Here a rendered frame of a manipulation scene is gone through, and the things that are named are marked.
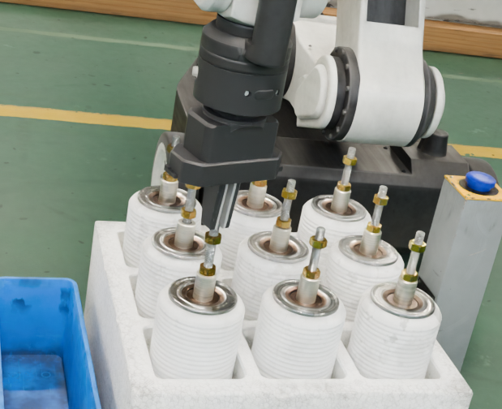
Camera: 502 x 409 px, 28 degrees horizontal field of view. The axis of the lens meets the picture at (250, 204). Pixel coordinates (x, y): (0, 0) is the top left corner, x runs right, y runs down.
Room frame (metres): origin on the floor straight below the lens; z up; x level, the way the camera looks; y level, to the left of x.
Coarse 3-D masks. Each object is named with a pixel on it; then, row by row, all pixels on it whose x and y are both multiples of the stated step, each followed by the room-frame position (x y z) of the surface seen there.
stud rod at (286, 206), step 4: (288, 180) 1.10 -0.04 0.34; (292, 180) 1.11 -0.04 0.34; (288, 184) 1.10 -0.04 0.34; (292, 184) 1.10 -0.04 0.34; (288, 188) 1.10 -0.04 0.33; (292, 188) 1.10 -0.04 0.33; (284, 200) 1.11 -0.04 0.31; (288, 200) 1.10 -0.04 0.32; (284, 204) 1.10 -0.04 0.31; (288, 204) 1.10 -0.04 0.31; (284, 208) 1.10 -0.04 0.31; (288, 208) 1.10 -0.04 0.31; (284, 212) 1.10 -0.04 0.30; (288, 212) 1.10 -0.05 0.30; (284, 216) 1.10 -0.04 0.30; (288, 216) 1.10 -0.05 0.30; (284, 220) 1.10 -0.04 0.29
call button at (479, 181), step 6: (468, 174) 1.27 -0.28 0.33; (474, 174) 1.27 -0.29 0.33; (480, 174) 1.27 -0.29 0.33; (486, 174) 1.28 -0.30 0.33; (468, 180) 1.26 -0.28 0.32; (474, 180) 1.25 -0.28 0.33; (480, 180) 1.25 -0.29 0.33; (486, 180) 1.26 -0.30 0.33; (492, 180) 1.26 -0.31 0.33; (468, 186) 1.26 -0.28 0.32; (474, 186) 1.25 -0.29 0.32; (480, 186) 1.25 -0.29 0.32; (486, 186) 1.25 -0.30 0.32; (492, 186) 1.25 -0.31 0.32
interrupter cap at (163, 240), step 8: (160, 232) 1.08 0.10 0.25; (168, 232) 1.09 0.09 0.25; (200, 232) 1.10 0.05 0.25; (152, 240) 1.06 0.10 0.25; (160, 240) 1.06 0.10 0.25; (168, 240) 1.07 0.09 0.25; (200, 240) 1.08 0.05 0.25; (160, 248) 1.04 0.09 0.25; (168, 248) 1.05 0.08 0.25; (176, 248) 1.06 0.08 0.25; (192, 248) 1.06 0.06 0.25; (200, 248) 1.06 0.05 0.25; (176, 256) 1.03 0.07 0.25; (184, 256) 1.03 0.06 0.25; (192, 256) 1.04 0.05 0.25; (200, 256) 1.04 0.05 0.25
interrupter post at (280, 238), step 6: (276, 228) 1.10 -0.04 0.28; (282, 228) 1.10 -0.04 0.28; (288, 228) 1.10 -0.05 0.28; (276, 234) 1.10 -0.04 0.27; (282, 234) 1.09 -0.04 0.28; (288, 234) 1.10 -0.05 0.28; (270, 240) 1.11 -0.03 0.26; (276, 240) 1.10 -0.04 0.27; (282, 240) 1.10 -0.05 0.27; (288, 240) 1.10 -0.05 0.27; (270, 246) 1.10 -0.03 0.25; (276, 246) 1.10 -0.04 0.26; (282, 246) 1.10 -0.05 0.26
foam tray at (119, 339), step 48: (96, 240) 1.20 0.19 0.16; (96, 288) 1.16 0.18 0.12; (96, 336) 1.11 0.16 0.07; (144, 336) 0.99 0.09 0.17; (240, 336) 1.01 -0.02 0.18; (144, 384) 0.88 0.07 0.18; (192, 384) 0.90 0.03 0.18; (240, 384) 0.91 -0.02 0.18; (288, 384) 0.93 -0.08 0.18; (336, 384) 0.95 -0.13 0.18; (384, 384) 0.96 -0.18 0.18; (432, 384) 0.98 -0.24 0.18
